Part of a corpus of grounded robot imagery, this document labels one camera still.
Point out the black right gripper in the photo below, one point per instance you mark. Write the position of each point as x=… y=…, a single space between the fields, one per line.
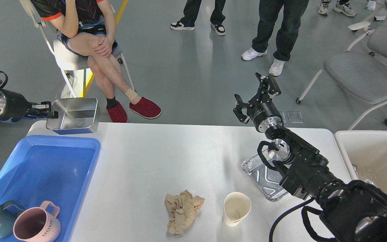
x=264 y=114

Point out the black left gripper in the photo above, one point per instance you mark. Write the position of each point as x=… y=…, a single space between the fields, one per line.
x=14 y=106

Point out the stainless steel rectangular tin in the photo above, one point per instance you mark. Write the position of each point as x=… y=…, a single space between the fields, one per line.
x=75 y=116

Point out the pink plastic mug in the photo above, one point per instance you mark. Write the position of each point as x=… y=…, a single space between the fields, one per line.
x=38 y=224

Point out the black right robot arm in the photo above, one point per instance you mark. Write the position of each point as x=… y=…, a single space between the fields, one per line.
x=332 y=211

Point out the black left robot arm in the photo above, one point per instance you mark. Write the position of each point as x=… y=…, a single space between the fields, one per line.
x=14 y=106

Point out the white folding chair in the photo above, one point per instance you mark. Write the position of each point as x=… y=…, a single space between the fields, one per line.
x=74 y=68

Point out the blue plastic tray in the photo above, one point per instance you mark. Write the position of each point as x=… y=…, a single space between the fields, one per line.
x=54 y=168

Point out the aluminium foil tray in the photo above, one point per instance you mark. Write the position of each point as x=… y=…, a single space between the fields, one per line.
x=266 y=179

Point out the seated person red shoes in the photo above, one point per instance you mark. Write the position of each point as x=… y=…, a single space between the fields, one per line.
x=87 y=28

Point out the white paper cup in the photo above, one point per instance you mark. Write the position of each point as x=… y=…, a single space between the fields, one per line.
x=236 y=207

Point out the grey padded chair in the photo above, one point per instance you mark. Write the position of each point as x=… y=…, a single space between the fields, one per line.
x=358 y=72

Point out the crumpled brown paper napkin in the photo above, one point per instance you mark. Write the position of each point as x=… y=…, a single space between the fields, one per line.
x=183 y=209

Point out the person grey sneakers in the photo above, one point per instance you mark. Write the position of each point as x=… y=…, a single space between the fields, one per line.
x=342 y=6

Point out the white plastic waste bin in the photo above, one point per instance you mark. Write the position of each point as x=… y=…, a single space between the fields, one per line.
x=365 y=155

